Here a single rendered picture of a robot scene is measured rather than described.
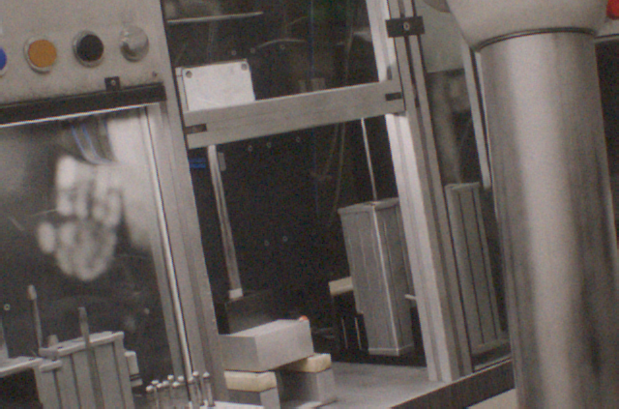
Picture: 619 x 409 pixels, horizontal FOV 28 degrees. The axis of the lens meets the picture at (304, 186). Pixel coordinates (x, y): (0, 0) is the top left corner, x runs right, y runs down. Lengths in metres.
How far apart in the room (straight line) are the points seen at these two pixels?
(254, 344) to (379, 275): 0.31
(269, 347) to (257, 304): 0.09
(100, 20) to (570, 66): 0.57
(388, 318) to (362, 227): 0.14
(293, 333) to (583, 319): 0.72
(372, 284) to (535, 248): 0.87
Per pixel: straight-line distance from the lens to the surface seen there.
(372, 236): 1.92
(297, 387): 1.78
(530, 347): 1.09
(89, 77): 1.42
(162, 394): 1.34
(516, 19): 1.09
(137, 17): 1.47
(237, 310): 1.75
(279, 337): 1.72
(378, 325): 1.95
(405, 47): 1.76
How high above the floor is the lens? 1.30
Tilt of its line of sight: 3 degrees down
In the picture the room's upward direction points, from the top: 10 degrees counter-clockwise
